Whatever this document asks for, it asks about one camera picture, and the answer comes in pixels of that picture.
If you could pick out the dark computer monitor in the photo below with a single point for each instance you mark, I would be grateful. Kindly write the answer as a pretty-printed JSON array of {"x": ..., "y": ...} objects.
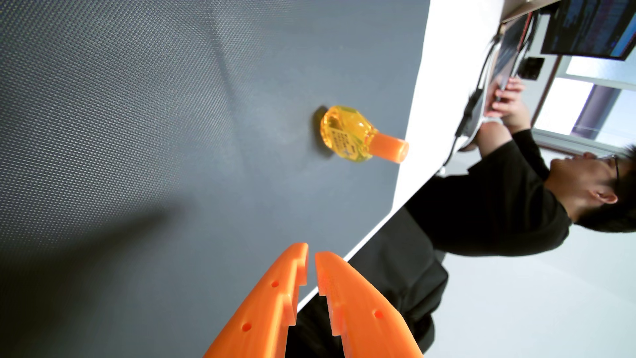
[{"x": 591, "y": 25}]

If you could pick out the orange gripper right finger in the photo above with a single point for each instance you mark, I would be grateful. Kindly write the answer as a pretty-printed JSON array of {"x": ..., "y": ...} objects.
[{"x": 362, "y": 318}]

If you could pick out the brown framed window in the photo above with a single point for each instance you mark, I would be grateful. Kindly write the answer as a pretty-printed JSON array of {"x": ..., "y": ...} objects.
[{"x": 566, "y": 104}]

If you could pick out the small black box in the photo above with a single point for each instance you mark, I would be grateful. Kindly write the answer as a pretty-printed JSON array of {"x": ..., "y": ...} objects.
[{"x": 531, "y": 68}]

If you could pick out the grey textured mat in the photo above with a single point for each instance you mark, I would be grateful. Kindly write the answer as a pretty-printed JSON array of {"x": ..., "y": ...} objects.
[{"x": 174, "y": 139}]

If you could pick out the person's hand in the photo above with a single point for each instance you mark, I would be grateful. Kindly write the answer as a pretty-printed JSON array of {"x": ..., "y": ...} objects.
[{"x": 512, "y": 104}]

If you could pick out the yellow eyedrops bottle orange cap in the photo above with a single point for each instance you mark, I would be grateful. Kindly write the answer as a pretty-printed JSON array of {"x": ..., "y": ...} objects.
[{"x": 350, "y": 134}]

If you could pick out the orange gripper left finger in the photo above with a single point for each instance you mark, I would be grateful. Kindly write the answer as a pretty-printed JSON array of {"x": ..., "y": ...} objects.
[{"x": 263, "y": 308}]

